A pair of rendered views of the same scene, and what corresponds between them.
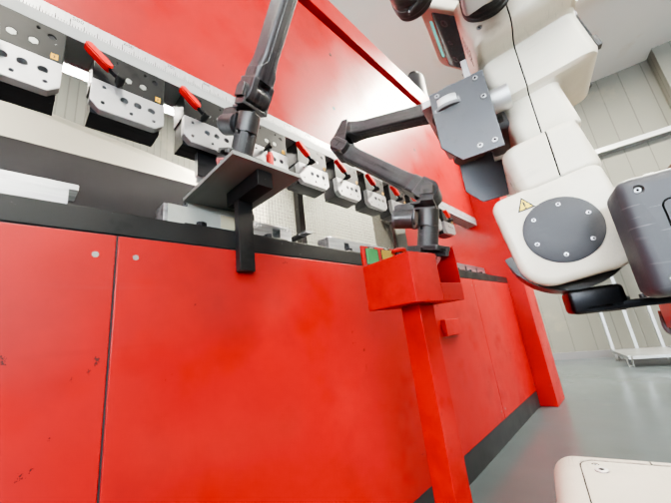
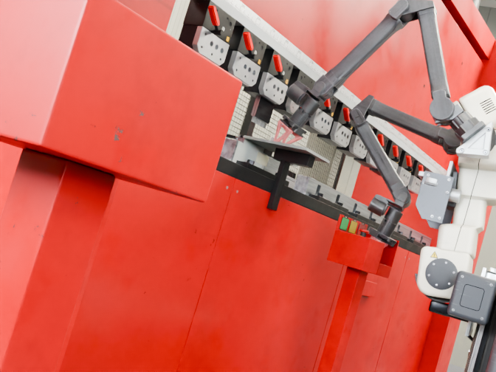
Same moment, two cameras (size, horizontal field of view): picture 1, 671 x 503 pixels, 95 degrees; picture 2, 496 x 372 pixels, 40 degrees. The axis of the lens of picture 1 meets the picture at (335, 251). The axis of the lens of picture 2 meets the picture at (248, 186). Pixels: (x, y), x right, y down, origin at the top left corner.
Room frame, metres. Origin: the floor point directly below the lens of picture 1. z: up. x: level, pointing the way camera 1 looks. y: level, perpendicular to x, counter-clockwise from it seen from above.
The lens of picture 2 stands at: (-1.69, 0.66, 0.66)
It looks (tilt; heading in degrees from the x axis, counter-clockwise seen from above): 4 degrees up; 352
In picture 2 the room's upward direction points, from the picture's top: 17 degrees clockwise
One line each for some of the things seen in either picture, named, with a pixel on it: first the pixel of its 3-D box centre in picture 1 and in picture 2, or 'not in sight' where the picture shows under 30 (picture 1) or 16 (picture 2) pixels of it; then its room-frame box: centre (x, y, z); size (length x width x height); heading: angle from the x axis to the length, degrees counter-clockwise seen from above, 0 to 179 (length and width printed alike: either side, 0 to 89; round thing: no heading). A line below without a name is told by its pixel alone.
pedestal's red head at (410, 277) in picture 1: (410, 271); (364, 246); (0.83, -0.20, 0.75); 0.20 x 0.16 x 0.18; 129
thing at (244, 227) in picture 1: (250, 225); (286, 181); (0.68, 0.19, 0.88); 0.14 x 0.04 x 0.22; 47
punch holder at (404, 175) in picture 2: not in sight; (399, 167); (1.82, -0.60, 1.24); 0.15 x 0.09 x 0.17; 137
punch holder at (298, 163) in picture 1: (306, 171); (317, 110); (1.08, 0.07, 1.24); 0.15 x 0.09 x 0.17; 137
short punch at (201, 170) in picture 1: (213, 173); (261, 112); (0.80, 0.33, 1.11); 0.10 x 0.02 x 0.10; 137
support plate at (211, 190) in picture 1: (240, 188); (286, 149); (0.70, 0.22, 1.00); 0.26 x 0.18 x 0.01; 47
